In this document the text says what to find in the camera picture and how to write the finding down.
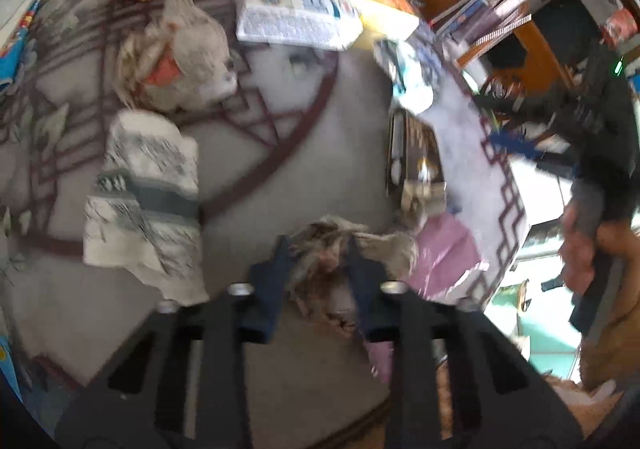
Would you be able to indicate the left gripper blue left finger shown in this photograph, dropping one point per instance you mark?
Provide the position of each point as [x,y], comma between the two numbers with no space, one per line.
[269,279]

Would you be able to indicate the blue white plastic wrapper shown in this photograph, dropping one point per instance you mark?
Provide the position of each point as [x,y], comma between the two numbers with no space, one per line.
[415,86]

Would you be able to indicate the crumpled brown paper wad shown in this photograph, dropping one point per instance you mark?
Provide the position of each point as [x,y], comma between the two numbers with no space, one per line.
[179,62]

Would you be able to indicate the dark snack box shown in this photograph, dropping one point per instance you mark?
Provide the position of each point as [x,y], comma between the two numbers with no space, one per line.
[414,174]

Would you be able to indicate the brown paper ball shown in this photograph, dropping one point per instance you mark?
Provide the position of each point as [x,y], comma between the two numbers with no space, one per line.
[318,286]

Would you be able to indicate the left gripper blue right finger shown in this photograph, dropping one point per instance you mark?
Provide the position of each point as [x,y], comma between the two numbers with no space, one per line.
[377,313]

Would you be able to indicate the patterned table cloth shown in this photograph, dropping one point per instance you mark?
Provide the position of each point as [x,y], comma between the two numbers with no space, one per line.
[303,137]

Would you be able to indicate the crumpled newspaper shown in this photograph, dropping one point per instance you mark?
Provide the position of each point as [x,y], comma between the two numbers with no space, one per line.
[143,212]

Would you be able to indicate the white milk carton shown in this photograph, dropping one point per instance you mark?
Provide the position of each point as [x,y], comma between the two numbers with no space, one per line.
[322,24]

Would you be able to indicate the right hand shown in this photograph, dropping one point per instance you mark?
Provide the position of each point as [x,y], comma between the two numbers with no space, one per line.
[578,250]

